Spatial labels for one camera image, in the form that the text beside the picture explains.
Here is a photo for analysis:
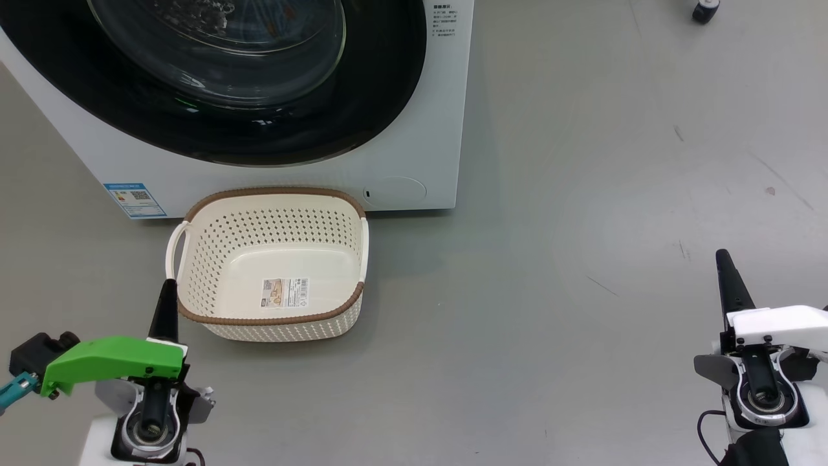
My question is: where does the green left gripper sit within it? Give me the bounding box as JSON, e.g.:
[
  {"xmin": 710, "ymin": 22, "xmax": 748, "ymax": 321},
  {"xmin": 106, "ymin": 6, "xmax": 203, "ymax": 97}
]
[{"xmin": 40, "ymin": 279, "xmax": 190, "ymax": 397}]

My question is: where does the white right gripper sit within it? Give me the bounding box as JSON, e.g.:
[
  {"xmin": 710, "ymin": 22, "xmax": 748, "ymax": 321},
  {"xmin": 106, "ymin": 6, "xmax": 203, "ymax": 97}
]
[{"xmin": 715, "ymin": 249, "xmax": 828, "ymax": 355}]

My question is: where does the washing machine glass door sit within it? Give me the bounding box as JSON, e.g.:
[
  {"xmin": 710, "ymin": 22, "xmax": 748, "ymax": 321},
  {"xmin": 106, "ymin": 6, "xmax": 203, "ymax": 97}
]
[{"xmin": 0, "ymin": 0, "xmax": 428, "ymax": 168}]

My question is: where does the white front-load washing machine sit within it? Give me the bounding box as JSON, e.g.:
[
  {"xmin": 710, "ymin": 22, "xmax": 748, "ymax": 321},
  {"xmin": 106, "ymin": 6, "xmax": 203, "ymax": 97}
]
[{"xmin": 0, "ymin": 0, "xmax": 475, "ymax": 221}]

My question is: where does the blue energy label sticker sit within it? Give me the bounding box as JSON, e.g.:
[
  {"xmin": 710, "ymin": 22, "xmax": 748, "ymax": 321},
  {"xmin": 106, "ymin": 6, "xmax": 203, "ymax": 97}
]
[{"xmin": 103, "ymin": 183, "xmax": 167, "ymax": 220}]

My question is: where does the basket product label sticker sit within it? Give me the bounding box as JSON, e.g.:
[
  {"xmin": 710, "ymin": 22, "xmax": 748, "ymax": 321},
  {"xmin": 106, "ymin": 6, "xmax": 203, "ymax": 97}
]
[{"xmin": 261, "ymin": 278, "xmax": 310, "ymax": 309}]

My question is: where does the white perforated laundry basket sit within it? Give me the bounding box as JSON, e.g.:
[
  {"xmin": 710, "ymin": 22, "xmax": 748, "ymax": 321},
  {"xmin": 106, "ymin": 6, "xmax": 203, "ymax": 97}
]
[{"xmin": 166, "ymin": 186, "xmax": 370, "ymax": 342}]

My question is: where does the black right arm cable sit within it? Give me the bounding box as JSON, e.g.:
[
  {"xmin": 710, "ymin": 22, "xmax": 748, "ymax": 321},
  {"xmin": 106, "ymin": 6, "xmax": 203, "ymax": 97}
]
[{"xmin": 697, "ymin": 409, "xmax": 728, "ymax": 463}]

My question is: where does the teal left camera connector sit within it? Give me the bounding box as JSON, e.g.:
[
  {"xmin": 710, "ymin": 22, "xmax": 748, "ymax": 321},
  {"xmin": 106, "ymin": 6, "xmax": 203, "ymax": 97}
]
[{"xmin": 0, "ymin": 371, "xmax": 39, "ymax": 408}]

